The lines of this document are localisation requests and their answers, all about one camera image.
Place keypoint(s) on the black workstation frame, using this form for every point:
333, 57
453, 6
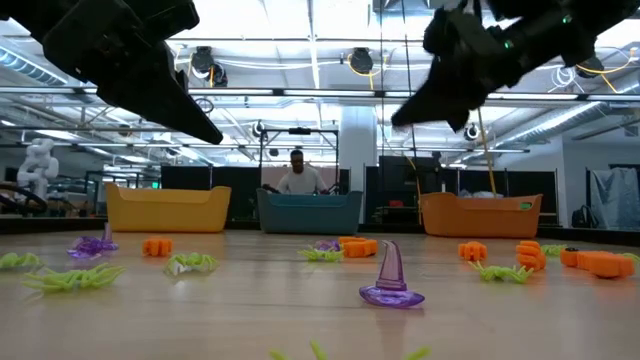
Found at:
299, 131

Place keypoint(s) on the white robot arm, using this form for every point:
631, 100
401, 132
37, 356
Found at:
37, 167

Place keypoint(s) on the black partition panel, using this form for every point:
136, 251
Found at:
240, 190
525, 182

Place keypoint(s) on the orange plastic bin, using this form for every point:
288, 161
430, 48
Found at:
480, 217

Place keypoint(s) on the teal plastic bin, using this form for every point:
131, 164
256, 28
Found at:
310, 215

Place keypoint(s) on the small red box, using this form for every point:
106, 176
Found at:
396, 203

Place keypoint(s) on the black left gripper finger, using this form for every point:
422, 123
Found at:
160, 105

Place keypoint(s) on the grey cover sheet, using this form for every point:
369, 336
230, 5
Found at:
616, 197

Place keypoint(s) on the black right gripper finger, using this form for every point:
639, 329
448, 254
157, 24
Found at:
430, 105

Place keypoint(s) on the person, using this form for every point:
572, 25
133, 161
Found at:
301, 182

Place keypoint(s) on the yellow plastic bin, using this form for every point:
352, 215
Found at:
165, 210

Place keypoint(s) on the black bag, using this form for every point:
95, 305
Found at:
583, 218

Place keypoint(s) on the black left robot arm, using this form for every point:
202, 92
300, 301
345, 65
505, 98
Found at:
25, 6

